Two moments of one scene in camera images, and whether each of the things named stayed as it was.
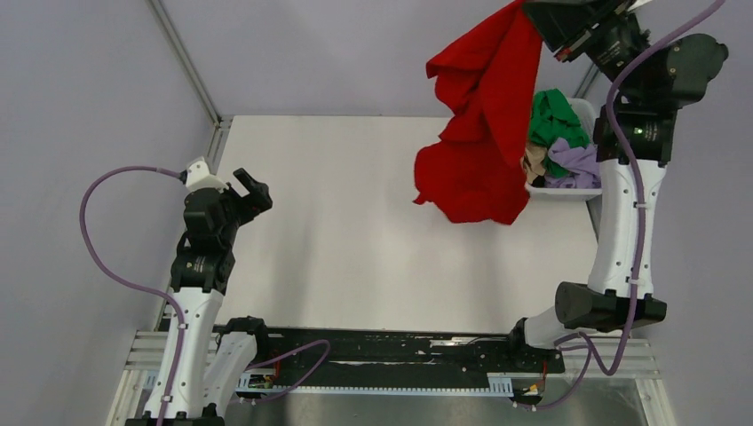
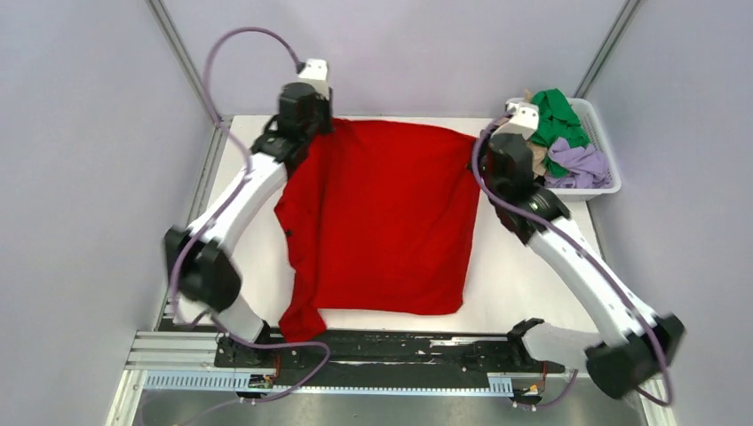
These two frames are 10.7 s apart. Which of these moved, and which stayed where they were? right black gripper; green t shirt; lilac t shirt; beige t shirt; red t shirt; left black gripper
Moved: red t shirt; right black gripper; left black gripper
Stayed: beige t shirt; lilac t shirt; green t shirt
